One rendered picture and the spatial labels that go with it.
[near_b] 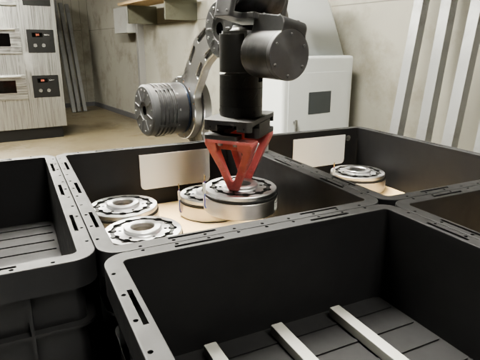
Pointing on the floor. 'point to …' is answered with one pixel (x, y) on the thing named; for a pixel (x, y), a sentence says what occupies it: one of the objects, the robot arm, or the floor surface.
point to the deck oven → (30, 72)
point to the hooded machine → (313, 77)
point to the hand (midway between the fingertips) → (240, 180)
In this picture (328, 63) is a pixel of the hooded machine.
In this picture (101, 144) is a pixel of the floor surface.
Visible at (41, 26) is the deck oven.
